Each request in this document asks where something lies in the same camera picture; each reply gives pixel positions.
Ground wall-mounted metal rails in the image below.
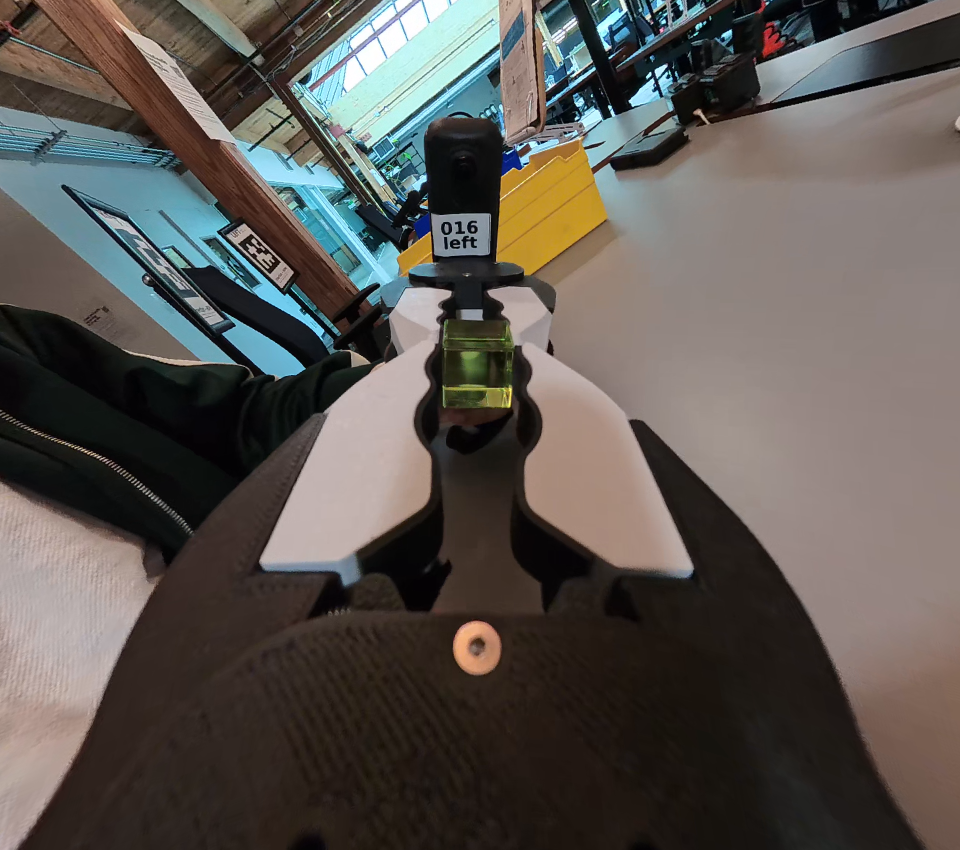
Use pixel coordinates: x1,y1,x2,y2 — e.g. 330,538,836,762
0,122,181,172

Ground black steel pole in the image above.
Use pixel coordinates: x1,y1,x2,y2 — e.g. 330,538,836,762
525,0,635,116

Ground white paper notice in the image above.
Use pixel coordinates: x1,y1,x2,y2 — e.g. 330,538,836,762
116,21,241,146

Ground wooden support post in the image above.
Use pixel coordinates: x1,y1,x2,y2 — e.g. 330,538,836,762
0,0,361,334

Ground grey desk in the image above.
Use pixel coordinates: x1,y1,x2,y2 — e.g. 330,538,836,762
375,0,960,850

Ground black office chair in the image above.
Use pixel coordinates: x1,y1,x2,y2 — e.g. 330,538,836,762
183,265,384,371

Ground yellow plastic bin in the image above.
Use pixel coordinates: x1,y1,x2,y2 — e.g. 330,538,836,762
396,137,610,277

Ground black charger box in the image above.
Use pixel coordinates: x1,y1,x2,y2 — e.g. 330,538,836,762
669,77,714,124
701,58,762,112

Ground person's left hand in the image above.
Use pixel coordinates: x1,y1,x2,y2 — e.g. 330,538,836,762
439,407,502,433

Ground flat black device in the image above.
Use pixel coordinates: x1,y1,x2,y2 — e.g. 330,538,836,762
609,124,691,172

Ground person's left forearm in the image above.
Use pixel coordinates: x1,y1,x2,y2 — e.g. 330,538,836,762
150,349,376,491

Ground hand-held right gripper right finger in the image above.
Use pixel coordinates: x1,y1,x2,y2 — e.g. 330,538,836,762
512,340,696,592

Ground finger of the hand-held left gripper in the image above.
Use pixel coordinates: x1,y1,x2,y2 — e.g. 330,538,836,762
381,283,455,367
487,283,558,352

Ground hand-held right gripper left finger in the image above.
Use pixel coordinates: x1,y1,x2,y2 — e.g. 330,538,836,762
257,332,447,592

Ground brown board on white stand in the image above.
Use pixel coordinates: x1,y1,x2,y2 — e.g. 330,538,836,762
497,0,586,146

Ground small framed marker sign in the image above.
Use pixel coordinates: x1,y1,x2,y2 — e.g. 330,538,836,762
217,218,301,296

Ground green transparent cube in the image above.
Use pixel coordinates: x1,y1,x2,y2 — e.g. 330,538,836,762
441,321,517,410

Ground dark green zip jacket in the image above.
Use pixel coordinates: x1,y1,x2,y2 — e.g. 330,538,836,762
0,302,301,566

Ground large framed poster sign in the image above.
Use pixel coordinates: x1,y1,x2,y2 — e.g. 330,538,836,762
62,184,230,341

